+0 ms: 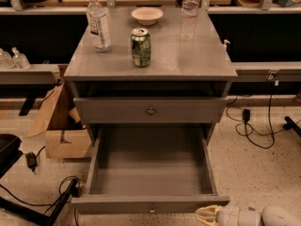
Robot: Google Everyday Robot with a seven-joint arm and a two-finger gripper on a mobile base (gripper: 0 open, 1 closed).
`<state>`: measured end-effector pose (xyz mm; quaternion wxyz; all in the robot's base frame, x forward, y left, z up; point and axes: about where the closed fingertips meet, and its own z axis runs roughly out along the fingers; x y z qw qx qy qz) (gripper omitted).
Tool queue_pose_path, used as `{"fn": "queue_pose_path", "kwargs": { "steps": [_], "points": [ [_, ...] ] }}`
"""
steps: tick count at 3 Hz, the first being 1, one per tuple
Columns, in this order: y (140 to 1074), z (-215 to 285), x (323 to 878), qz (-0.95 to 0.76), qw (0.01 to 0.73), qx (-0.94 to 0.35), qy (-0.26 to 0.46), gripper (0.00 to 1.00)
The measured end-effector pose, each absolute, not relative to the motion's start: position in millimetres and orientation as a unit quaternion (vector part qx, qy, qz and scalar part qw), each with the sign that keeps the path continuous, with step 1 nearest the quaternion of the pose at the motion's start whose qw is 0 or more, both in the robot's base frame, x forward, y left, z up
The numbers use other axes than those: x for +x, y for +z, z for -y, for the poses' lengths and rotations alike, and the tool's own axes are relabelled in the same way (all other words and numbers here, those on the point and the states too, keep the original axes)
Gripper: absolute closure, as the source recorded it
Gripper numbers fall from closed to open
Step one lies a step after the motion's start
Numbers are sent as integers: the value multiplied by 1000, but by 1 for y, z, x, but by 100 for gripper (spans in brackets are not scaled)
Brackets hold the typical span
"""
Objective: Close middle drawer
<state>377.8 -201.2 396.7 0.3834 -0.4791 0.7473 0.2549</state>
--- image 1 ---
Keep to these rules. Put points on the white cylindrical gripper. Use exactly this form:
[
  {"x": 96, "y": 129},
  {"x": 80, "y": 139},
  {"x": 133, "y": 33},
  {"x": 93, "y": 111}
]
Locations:
[{"x": 228, "y": 217}]

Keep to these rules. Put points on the grey drawer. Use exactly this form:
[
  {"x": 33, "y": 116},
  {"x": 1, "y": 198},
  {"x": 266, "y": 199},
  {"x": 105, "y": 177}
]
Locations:
[
  {"x": 149, "y": 170},
  {"x": 149, "y": 110}
]

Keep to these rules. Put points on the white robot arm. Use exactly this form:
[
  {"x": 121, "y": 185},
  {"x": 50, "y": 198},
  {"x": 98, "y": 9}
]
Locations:
[{"x": 271, "y": 215}]

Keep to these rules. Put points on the grey top drawer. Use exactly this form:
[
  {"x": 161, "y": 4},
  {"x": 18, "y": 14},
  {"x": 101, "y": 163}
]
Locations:
[{"x": 149, "y": 110}]

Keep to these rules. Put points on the grey wooden drawer cabinet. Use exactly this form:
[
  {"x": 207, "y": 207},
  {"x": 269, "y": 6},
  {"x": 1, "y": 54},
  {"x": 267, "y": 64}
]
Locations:
[{"x": 195, "y": 69}]

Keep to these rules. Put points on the black power adapter right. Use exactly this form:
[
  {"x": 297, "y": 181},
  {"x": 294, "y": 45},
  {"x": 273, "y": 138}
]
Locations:
[{"x": 246, "y": 115}]

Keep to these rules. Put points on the black power adapter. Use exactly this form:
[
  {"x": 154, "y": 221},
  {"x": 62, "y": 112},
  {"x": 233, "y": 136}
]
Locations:
[
  {"x": 31, "y": 160},
  {"x": 246, "y": 115}
]

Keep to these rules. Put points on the black caster leg right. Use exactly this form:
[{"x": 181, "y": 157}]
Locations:
[{"x": 290, "y": 124}]

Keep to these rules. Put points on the open cardboard box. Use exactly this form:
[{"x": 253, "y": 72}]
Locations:
[{"x": 57, "y": 118}]

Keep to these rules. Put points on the small white pump bottle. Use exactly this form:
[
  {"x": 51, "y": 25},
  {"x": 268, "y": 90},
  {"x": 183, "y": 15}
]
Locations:
[{"x": 226, "y": 45}]

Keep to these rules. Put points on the black power adapter left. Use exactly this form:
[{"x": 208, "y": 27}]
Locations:
[{"x": 31, "y": 160}]

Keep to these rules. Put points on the green soda can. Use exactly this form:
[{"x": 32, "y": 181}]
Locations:
[{"x": 141, "y": 47}]

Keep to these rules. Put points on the black metal stand base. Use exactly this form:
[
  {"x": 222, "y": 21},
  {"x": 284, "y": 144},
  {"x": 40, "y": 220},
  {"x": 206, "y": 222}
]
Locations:
[{"x": 43, "y": 214}]

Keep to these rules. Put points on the white paper bowl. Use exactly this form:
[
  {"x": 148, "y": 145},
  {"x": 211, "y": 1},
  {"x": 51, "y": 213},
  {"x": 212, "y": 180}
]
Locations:
[{"x": 147, "y": 16}]

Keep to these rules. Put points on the clear water bottle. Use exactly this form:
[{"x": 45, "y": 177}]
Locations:
[{"x": 189, "y": 19}]

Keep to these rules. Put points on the white labelled plastic bottle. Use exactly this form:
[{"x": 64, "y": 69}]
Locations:
[{"x": 98, "y": 26}]

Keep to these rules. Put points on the sanitizer bottle left inner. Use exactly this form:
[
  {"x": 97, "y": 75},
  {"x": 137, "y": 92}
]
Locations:
[{"x": 20, "y": 59}]

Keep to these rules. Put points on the sanitizer bottle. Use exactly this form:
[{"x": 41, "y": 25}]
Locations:
[
  {"x": 6, "y": 59},
  {"x": 20, "y": 59}
]

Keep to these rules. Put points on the sanitizer bottle left outer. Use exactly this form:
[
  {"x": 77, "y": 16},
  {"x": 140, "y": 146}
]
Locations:
[{"x": 6, "y": 59}]

